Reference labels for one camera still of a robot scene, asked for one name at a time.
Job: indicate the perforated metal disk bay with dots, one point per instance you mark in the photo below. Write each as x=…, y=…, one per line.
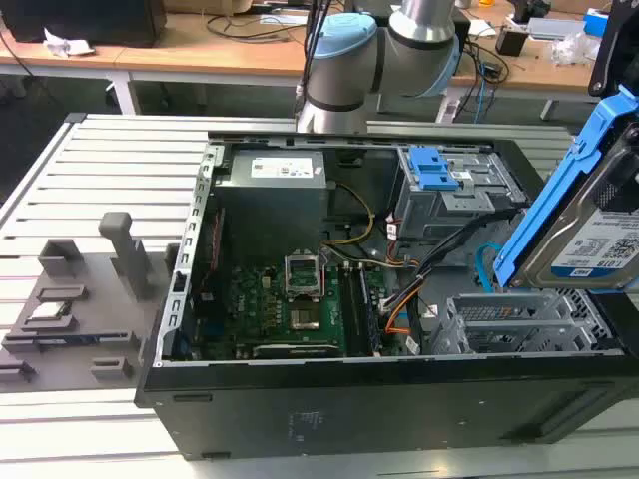
x=509, y=324

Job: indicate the grey power supply unit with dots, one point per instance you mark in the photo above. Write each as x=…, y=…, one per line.
x=272, y=199

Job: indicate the blue box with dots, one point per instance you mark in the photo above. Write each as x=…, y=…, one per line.
x=595, y=19

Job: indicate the black expansion slot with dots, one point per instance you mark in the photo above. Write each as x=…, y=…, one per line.
x=294, y=349

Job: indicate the green motherboard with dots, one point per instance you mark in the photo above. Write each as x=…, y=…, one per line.
x=259, y=304

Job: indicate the hard disk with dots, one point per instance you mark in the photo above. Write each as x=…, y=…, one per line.
x=574, y=234

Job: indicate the flat silver box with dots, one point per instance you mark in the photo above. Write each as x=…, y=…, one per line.
x=554, y=27

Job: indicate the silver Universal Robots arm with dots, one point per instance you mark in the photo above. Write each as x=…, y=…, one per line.
x=344, y=75

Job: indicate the RAM stick in slot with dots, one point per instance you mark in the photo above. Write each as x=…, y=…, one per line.
x=369, y=309

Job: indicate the dark RAM stick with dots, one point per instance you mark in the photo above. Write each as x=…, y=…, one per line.
x=50, y=340

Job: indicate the large black box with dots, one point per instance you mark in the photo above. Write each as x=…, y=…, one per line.
x=90, y=20

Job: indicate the black open PC case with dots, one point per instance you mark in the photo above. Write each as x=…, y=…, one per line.
x=349, y=409

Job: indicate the gold chipset heat sink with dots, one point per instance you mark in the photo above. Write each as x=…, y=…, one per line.
x=305, y=320

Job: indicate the blue plastic bay latch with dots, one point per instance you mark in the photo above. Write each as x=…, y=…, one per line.
x=429, y=172

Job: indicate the small black box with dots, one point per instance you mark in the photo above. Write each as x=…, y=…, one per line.
x=511, y=42

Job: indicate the wooden desk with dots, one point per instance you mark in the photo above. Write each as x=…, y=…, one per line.
x=199, y=55

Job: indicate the metal disk bay cage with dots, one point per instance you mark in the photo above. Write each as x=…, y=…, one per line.
x=449, y=209

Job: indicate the grey parts rack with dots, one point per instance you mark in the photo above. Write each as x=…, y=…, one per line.
x=90, y=349

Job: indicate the CPU socket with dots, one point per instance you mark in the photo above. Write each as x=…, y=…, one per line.
x=303, y=274

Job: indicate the clear plastic bag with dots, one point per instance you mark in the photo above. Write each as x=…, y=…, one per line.
x=574, y=47

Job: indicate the crumpled white paper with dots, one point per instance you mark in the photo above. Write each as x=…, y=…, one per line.
x=67, y=44

